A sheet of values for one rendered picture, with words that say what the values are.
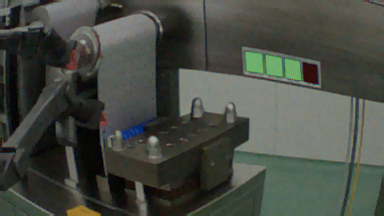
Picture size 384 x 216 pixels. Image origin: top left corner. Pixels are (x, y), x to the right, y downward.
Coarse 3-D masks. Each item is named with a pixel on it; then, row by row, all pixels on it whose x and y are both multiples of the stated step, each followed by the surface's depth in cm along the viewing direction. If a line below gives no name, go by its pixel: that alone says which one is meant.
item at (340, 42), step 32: (128, 0) 188; (160, 0) 182; (192, 0) 176; (224, 0) 170; (256, 0) 165; (288, 0) 159; (320, 0) 152; (352, 0) 145; (192, 32) 179; (224, 32) 173; (256, 32) 168; (288, 32) 162; (320, 32) 155; (352, 32) 148; (160, 64) 186; (192, 64) 181; (224, 64) 176; (352, 64) 151; (352, 96) 154
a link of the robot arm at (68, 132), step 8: (72, 88) 140; (72, 96) 140; (72, 104) 142; (64, 112) 142; (56, 120) 142; (64, 120) 141; (72, 120) 144; (56, 128) 142; (64, 128) 141; (72, 128) 143; (56, 136) 141; (64, 136) 141; (72, 136) 143; (64, 144) 145; (72, 144) 145
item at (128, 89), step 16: (128, 64) 167; (144, 64) 172; (112, 80) 162; (128, 80) 168; (144, 80) 173; (112, 96) 163; (128, 96) 169; (144, 96) 174; (112, 112) 164; (128, 112) 169; (144, 112) 175; (112, 128) 164; (128, 128) 170
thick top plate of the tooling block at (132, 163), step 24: (192, 120) 178; (216, 120) 178; (240, 120) 177; (144, 144) 160; (168, 144) 160; (192, 144) 160; (240, 144) 177; (120, 168) 154; (144, 168) 149; (168, 168) 151; (192, 168) 159
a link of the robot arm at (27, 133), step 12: (60, 84) 138; (48, 96) 132; (60, 96) 136; (36, 108) 126; (48, 108) 130; (60, 108) 135; (24, 120) 121; (36, 120) 122; (48, 120) 129; (24, 132) 115; (36, 132) 121; (12, 144) 109; (24, 144) 114; (24, 156) 107; (24, 168) 106
